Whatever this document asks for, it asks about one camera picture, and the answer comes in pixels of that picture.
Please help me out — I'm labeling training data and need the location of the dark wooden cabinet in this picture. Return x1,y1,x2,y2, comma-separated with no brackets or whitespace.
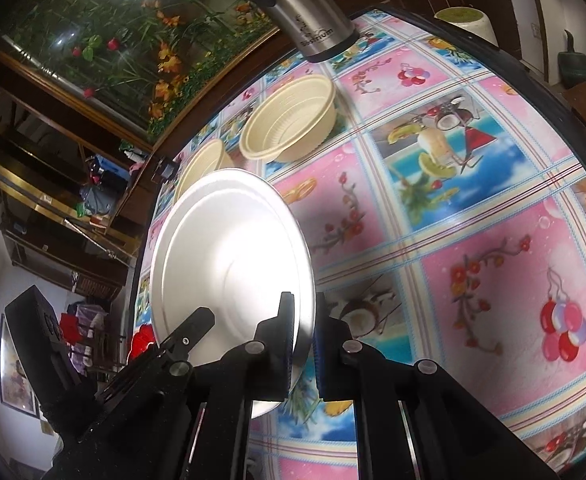
0,0,424,291

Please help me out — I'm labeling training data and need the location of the framed wall picture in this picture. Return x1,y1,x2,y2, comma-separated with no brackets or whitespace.
0,312,41,418

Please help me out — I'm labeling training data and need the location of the dark green pot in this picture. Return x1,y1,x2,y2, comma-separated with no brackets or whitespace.
558,30,586,83

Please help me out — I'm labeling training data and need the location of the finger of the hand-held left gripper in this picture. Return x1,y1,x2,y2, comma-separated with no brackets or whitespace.
93,307,217,411

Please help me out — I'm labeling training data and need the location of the artificial flower glass display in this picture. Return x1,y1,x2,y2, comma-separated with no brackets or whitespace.
0,0,399,141

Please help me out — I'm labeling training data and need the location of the large white foam bowl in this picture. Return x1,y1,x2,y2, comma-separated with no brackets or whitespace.
149,168,316,420

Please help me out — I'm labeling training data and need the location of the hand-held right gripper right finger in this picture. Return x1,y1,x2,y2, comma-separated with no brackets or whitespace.
312,291,548,480

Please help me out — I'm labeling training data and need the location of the stainless steel thermos jug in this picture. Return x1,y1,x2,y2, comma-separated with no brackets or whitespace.
218,0,361,64

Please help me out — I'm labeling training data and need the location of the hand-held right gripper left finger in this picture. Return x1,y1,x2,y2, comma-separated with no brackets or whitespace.
138,291,297,480

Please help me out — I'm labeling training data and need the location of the red plastic plate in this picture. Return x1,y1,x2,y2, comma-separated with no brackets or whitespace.
129,325,156,361

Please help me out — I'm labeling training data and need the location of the beige plastic bowl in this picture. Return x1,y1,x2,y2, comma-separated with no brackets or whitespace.
173,139,234,206
239,74,337,163

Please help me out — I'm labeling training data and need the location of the white round stool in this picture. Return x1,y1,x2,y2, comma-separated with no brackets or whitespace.
433,6,498,46

